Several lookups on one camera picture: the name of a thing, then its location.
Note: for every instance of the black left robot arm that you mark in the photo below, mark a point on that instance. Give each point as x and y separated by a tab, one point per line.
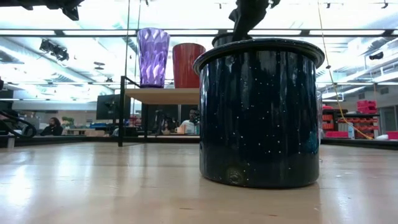
46	3

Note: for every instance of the black computer monitor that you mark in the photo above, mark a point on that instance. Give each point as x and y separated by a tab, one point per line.
107	107

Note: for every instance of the purple faceted plastic tumbler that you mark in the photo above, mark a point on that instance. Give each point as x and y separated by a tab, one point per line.
153	59

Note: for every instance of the clear spray bottle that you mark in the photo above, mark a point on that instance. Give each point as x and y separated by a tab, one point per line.
351	132

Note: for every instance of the black aluminium table frame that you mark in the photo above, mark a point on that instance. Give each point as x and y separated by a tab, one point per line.
62	140

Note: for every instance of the red bin storage rack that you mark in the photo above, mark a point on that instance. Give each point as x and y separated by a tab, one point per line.
367	107

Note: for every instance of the orange mug with white inside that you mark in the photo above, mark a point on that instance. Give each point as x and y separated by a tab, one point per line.
186	68

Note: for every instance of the red plastic bin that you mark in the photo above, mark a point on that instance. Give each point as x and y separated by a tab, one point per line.
335	134

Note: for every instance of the black ceiling camera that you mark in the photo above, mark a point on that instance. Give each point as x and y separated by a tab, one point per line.
377	56

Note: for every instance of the person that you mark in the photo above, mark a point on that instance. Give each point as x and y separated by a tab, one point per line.
53	129
189	126

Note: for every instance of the dark blue speckled enamel mug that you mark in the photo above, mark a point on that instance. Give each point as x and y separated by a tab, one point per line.
258	124

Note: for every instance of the black ceiling spotlight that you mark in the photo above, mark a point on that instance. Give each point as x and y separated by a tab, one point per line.
56	51

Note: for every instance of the wooden shelf with black legs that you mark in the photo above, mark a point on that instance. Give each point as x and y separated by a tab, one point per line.
161	96

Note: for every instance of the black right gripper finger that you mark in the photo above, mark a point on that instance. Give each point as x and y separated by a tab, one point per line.
256	14
241	21

